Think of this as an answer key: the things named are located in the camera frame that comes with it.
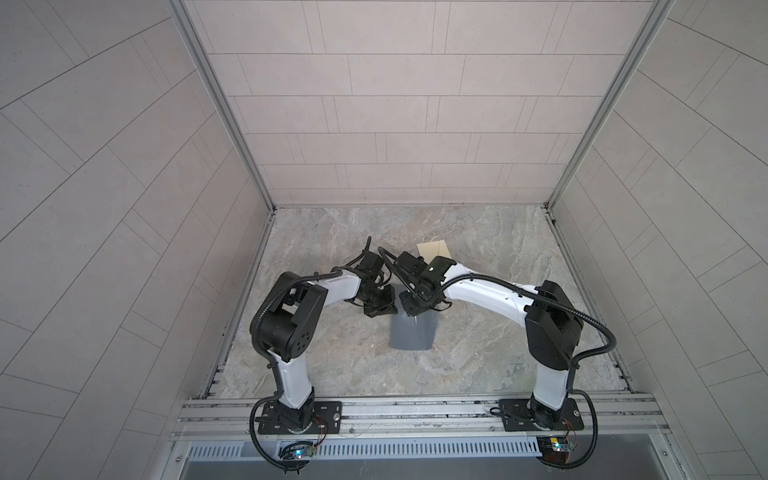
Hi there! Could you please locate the green circuit board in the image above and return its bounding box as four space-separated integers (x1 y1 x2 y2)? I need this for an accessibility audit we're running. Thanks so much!
279 441 318 462
536 436 578 465

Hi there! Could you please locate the metal corner profile right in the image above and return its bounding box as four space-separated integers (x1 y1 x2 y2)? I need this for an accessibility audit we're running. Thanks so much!
544 0 676 210

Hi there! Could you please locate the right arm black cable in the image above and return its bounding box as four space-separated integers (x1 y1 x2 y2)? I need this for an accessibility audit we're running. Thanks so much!
376 245 618 470

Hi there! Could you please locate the left green circuit board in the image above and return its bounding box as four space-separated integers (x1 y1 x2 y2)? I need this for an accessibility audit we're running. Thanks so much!
279 441 318 462

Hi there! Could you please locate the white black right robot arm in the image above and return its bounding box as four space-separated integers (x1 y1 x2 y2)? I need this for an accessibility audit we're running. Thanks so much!
385 252 583 430

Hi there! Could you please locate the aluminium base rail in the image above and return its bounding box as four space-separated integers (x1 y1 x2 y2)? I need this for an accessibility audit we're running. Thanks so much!
167 392 674 470

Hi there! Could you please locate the metal corner profile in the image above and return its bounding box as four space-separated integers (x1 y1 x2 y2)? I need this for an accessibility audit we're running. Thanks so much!
167 0 277 212
544 0 676 210

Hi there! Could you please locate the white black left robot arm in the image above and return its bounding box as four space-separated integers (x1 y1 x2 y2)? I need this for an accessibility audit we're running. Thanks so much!
249 251 397 433

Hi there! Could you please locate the cream yellow envelope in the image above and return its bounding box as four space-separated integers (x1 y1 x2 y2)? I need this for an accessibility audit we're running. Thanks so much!
417 240 452 264

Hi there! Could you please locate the right green circuit board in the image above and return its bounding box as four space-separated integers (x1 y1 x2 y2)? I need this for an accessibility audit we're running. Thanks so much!
536 436 578 465

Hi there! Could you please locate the metal corner profile left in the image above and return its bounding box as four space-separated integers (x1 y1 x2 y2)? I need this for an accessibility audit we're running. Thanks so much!
167 0 277 212

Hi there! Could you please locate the grey envelope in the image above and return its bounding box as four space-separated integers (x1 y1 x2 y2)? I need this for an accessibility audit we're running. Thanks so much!
389 283 439 351

